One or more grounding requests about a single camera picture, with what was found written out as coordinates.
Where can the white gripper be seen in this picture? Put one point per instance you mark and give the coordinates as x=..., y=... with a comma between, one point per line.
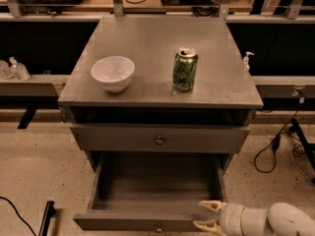
x=231, y=218

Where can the grey drawer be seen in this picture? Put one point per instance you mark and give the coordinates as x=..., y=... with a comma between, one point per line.
x=147, y=191
x=160, y=138

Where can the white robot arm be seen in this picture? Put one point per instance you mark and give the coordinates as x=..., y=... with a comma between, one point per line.
x=279, y=219

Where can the grey top drawer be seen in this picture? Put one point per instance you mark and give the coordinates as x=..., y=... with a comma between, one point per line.
x=160, y=138

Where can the grey drawer cabinet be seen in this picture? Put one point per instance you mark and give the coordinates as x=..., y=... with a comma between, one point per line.
x=223, y=94

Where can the green soda can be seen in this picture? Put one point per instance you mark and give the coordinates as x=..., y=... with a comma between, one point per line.
x=184, y=69

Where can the white pump bottle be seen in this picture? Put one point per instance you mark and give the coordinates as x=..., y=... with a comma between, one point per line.
x=246, y=59

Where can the black bar on floor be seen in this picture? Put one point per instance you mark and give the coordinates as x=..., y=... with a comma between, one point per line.
x=49, y=212

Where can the white ceramic bowl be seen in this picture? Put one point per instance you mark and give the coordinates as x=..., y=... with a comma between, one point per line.
x=113, y=73

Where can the clear plastic bottle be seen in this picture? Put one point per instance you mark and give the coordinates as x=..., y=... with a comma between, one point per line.
x=19, y=70

